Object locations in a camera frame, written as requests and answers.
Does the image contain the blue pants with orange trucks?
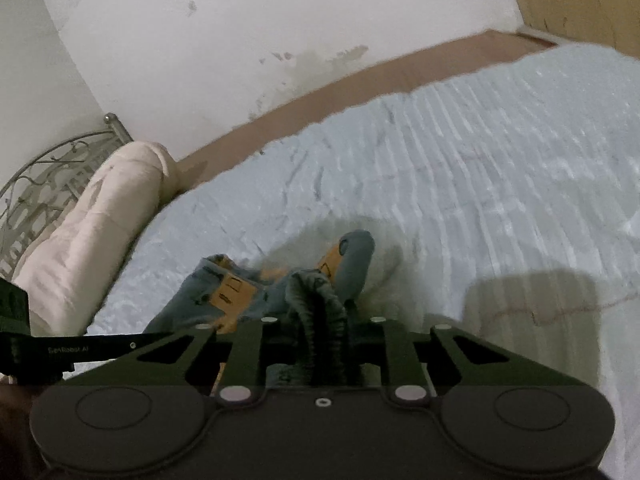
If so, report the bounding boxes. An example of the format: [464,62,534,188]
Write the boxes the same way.
[142,228,377,391]

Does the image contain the pink rolled comforter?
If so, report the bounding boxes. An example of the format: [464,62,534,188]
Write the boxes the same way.
[12,141,180,337]

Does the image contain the grey metal headboard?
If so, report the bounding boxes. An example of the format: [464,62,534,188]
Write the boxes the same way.
[1,113,132,281]

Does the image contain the light blue quilted bedspread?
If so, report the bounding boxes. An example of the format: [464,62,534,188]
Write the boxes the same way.
[88,44,639,479]

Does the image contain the brown wooden bed frame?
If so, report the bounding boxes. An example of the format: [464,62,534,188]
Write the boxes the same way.
[178,30,555,192]

